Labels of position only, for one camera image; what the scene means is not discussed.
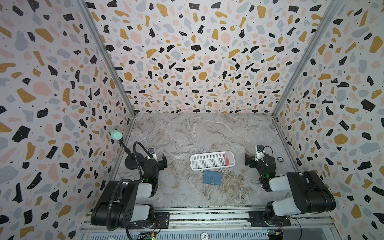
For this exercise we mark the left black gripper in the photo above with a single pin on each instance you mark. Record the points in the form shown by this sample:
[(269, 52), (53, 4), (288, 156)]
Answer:
[(160, 163)]

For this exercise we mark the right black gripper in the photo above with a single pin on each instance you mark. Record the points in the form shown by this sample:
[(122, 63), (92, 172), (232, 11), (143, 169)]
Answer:
[(252, 160)]

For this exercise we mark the white plastic basket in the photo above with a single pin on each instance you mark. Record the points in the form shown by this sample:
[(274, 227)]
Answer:
[(209, 161)]

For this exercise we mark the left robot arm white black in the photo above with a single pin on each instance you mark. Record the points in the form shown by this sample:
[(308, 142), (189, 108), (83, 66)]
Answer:
[(119, 207)]

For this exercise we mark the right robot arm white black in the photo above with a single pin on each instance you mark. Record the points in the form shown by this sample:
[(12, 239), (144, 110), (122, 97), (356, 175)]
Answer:
[(309, 195)]

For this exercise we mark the black stand with green ball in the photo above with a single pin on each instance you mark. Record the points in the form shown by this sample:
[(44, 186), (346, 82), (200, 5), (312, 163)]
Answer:
[(133, 160)]

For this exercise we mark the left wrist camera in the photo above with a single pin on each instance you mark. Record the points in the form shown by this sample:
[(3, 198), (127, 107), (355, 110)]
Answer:
[(152, 151)]

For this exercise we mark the aluminium rail base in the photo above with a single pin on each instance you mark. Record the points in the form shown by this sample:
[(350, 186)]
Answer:
[(220, 223)]

